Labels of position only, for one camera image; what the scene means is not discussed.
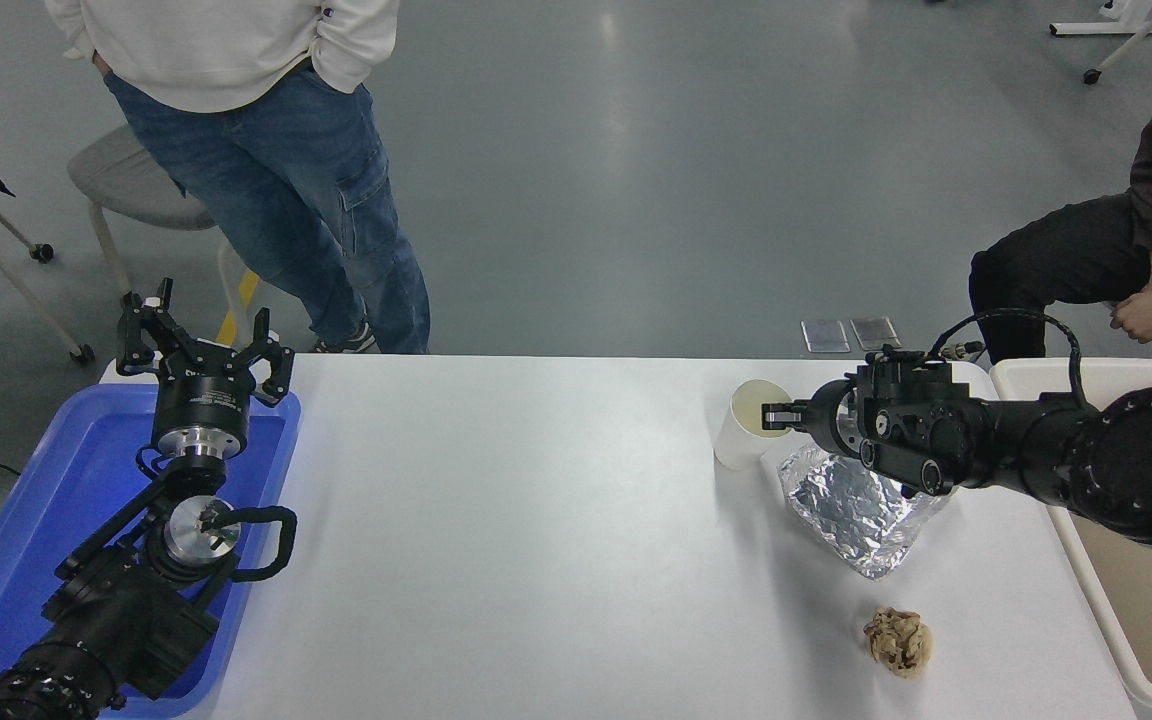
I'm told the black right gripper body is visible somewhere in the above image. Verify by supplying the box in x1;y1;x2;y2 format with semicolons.
802;383;855;459

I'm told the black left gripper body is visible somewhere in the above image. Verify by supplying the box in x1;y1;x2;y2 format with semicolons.
153;342;257;435

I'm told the white paper cup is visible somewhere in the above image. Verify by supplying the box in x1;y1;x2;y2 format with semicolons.
714;379;795;471

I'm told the person's hand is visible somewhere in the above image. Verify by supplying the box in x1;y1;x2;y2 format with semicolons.
1110;250;1152;344

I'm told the silver floor plate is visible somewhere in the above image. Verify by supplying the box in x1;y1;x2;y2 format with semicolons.
801;319;851;354
850;317;903;351

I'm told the crumpled silver foil tray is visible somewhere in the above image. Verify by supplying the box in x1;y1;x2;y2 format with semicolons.
778;443;952;581

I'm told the grey stool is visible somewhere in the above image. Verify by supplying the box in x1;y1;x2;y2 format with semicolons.
68;125;255;349

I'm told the blue plastic tray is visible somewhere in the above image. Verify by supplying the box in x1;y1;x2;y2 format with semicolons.
0;383;302;719

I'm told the standing person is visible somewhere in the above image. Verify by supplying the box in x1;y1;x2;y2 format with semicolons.
44;0;432;356

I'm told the crumpled tan paper ball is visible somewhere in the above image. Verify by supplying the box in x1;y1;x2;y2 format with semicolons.
863;607;934;679

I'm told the seated person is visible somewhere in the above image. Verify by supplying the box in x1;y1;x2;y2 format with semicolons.
968;55;1152;371

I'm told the large pale plastic bin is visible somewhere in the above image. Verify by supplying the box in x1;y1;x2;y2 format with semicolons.
989;358;1152;713

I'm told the white wheeled stand base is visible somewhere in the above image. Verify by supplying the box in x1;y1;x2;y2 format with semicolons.
1049;0;1152;86

